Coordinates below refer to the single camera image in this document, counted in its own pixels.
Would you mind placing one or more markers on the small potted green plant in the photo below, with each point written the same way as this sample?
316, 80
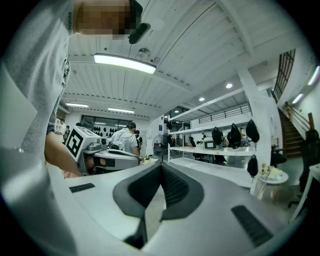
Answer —
147, 160

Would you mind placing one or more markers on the person's left forearm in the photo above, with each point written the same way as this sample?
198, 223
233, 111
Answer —
60, 152

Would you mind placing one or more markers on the round white side table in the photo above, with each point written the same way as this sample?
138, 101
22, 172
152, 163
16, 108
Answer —
285, 178

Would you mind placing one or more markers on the staircase with wooden rail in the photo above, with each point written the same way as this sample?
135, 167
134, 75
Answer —
291, 140

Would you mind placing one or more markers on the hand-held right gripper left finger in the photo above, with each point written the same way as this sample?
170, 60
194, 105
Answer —
100, 200

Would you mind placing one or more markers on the colourful pastel cloth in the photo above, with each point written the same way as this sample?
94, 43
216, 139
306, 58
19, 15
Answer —
275, 175

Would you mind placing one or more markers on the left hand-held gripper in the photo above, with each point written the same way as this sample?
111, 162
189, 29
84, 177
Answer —
75, 142

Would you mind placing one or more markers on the round ceiling downlight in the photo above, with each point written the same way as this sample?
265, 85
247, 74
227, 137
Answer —
201, 99
228, 85

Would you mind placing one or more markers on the black head-worn camera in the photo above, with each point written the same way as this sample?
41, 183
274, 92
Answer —
138, 30

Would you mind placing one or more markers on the white metal shelving rack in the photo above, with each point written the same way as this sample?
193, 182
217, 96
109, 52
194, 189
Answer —
185, 150

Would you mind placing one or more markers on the person's left hand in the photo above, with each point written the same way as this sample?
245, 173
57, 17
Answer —
91, 165

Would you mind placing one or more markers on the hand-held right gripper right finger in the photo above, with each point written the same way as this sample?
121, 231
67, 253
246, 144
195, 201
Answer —
212, 225

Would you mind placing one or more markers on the person's head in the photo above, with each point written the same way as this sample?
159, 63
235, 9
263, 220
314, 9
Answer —
100, 17

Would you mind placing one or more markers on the black mezzanine railing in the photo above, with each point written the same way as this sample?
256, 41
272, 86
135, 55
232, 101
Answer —
283, 72

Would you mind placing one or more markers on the small yellow toy figure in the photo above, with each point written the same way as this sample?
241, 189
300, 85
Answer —
265, 168

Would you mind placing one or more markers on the white box appliance with window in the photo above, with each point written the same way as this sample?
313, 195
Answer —
212, 145

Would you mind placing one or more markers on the black cap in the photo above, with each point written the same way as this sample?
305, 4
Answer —
234, 137
252, 166
169, 125
170, 140
217, 136
252, 131

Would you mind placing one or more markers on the black standing fan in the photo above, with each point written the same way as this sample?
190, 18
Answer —
160, 146

